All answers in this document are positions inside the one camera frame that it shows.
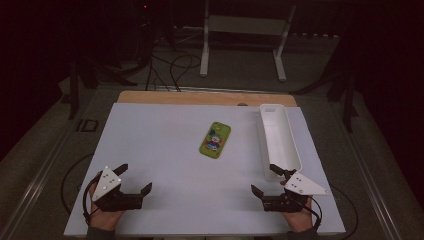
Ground white table cover sheet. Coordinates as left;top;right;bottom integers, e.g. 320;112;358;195
63;102;347;237

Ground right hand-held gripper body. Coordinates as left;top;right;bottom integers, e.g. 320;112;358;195
261;171;332;213

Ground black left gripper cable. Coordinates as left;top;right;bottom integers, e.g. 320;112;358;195
81;172;103;226

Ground white plastic bin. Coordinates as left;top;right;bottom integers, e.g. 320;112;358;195
255;103;303;183

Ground person's right hand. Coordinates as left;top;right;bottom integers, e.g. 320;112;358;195
279;179;317;233

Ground black tripod stand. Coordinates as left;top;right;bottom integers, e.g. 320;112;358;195
67;54;138;121
289;63;360;134

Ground dark equipment with red light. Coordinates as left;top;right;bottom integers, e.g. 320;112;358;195
132;0;158;33

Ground person's left hand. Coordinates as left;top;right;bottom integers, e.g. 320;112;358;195
87;173;126;232

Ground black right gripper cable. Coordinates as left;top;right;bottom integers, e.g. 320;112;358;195
298;194;324;232

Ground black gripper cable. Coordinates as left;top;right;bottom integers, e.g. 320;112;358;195
81;172;103;226
298;194;324;232

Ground metal floor rail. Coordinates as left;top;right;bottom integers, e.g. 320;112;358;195
0;126;76;240
329;99;403;240

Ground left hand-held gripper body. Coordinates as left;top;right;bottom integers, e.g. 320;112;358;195
91;165;144;213

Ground green cartoon phone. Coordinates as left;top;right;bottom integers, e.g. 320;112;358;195
198;121;232;160

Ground black floor cables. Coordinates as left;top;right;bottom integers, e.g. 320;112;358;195
143;49;203;93

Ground white metal frame stand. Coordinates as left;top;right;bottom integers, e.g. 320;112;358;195
198;0;298;83

